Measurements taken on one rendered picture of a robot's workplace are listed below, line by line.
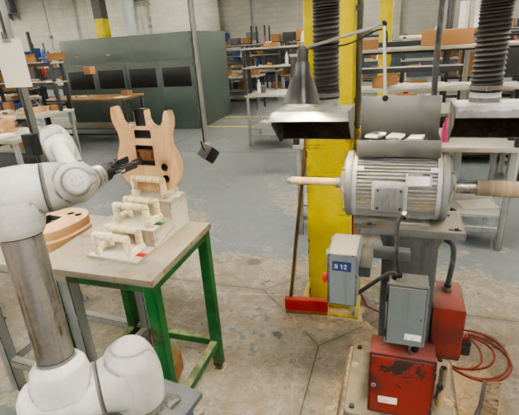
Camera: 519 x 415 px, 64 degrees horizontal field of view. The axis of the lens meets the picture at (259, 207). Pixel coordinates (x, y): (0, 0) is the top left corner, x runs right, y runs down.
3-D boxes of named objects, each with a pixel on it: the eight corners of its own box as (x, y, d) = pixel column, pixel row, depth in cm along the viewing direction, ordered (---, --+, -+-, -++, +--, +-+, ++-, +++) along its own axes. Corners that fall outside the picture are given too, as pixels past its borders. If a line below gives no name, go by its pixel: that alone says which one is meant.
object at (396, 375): (428, 401, 178) (437, 331, 165) (430, 425, 168) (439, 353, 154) (368, 389, 186) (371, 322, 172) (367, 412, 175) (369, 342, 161)
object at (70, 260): (225, 340, 244) (211, 222, 216) (177, 421, 193) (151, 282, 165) (133, 324, 263) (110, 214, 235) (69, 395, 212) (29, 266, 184)
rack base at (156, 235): (175, 234, 205) (172, 216, 202) (156, 249, 191) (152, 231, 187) (128, 229, 214) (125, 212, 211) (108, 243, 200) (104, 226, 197)
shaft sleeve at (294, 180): (335, 187, 166) (336, 179, 167) (334, 184, 163) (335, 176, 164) (292, 185, 171) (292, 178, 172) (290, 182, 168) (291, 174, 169)
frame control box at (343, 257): (399, 292, 159) (403, 231, 150) (398, 327, 141) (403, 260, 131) (334, 285, 167) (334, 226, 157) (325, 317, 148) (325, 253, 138)
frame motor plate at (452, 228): (457, 215, 167) (459, 206, 166) (465, 241, 146) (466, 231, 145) (365, 209, 178) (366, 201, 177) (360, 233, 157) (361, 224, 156)
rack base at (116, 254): (156, 249, 191) (156, 246, 191) (136, 265, 178) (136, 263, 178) (108, 242, 201) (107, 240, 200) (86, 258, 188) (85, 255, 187)
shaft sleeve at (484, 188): (531, 200, 146) (530, 185, 147) (536, 194, 141) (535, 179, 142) (474, 198, 151) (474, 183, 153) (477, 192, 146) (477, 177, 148)
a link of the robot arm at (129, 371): (171, 405, 129) (161, 349, 121) (110, 429, 123) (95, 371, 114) (160, 371, 143) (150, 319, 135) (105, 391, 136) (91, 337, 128)
